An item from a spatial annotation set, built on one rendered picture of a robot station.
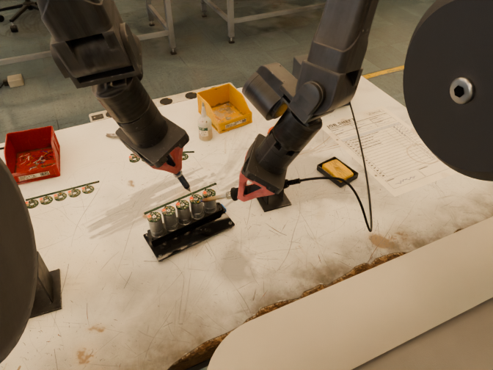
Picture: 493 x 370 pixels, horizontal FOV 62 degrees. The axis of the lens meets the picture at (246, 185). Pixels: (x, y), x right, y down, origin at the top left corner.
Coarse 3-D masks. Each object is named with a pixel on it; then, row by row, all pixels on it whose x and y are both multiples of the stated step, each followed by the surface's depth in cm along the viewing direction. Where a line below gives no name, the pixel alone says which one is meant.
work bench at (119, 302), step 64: (64, 128) 105; (192, 128) 105; (256, 128) 105; (128, 192) 88; (320, 192) 88; (384, 192) 88; (448, 192) 88; (64, 256) 75; (128, 256) 75; (192, 256) 75; (256, 256) 75; (320, 256) 75; (384, 256) 75; (64, 320) 66; (128, 320) 66; (192, 320) 66
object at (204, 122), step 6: (204, 108) 96; (204, 114) 97; (198, 120) 98; (204, 120) 97; (210, 120) 98; (198, 126) 99; (204, 126) 98; (210, 126) 99; (204, 132) 99; (210, 132) 100; (204, 138) 100; (210, 138) 101
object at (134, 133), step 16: (160, 112) 58; (128, 128) 55; (144, 128) 55; (160, 128) 57; (176, 128) 59; (128, 144) 59; (144, 144) 57; (160, 144) 58; (176, 144) 57; (160, 160) 57
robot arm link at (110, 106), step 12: (96, 84) 51; (108, 84) 49; (120, 84) 50; (132, 84) 50; (96, 96) 50; (108, 96) 50; (120, 96) 50; (132, 96) 51; (144, 96) 53; (108, 108) 51; (120, 108) 51; (132, 108) 52; (144, 108) 53; (120, 120) 53; (132, 120) 53
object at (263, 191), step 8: (248, 152) 69; (248, 160) 66; (240, 176) 66; (240, 184) 68; (256, 184) 68; (264, 184) 66; (240, 192) 71; (256, 192) 70; (264, 192) 68; (272, 192) 67
